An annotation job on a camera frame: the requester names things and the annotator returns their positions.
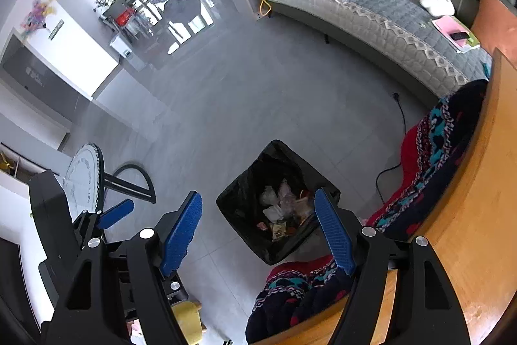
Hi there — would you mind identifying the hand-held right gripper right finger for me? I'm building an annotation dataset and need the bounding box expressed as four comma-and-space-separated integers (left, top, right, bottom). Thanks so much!
313, 187, 472, 345

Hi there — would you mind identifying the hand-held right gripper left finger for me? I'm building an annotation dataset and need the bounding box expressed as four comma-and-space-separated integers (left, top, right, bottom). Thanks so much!
42, 190, 203, 345

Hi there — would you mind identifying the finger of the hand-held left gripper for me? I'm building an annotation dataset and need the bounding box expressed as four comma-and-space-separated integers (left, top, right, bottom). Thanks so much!
74, 199, 135, 241

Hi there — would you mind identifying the black bagged trash bin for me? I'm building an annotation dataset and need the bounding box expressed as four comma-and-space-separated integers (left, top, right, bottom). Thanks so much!
216, 140, 341, 266

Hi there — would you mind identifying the white round disc black stand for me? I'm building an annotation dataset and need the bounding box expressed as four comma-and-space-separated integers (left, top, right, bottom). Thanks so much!
62, 143, 158, 213

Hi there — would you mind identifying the pile of discarded wrappers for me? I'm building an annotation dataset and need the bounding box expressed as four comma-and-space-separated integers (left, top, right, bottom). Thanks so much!
256, 178, 320, 243

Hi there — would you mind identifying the yellow stool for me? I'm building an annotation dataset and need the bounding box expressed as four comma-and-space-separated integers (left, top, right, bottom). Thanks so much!
172, 300, 205, 345

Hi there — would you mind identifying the red navy patterned garment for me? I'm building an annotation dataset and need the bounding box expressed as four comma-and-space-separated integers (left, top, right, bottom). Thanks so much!
246, 79, 490, 344

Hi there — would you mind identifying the white storage box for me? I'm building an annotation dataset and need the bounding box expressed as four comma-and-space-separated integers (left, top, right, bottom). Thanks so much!
110, 36, 132, 57

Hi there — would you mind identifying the small grey side table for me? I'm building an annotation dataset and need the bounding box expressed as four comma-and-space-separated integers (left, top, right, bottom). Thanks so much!
99, 0, 156, 47

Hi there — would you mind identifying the red box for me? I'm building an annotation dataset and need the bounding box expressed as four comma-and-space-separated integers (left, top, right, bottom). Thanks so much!
114, 9, 134, 27

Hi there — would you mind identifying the grey open umbrella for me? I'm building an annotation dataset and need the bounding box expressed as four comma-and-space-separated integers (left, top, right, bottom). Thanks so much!
164, 0, 202, 25

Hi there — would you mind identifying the grey quilted sofa cover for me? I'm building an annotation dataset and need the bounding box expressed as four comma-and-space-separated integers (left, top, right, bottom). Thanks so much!
259, 0, 494, 110

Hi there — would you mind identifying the pink notebook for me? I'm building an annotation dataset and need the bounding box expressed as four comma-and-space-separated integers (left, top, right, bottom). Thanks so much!
431, 16, 481, 54

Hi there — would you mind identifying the white plush toy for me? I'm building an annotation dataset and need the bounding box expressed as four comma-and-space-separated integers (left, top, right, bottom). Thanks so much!
419, 0, 455, 16

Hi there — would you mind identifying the large orange cushion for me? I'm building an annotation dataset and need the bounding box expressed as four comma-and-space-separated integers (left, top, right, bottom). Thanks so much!
470, 0, 517, 71

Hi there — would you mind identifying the black floor cable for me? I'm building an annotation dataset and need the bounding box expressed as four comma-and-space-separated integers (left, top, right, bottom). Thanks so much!
375, 92, 407, 205

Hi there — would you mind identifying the colourful flower wall decoration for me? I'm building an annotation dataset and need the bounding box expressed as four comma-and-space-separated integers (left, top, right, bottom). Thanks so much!
22, 0, 59, 31

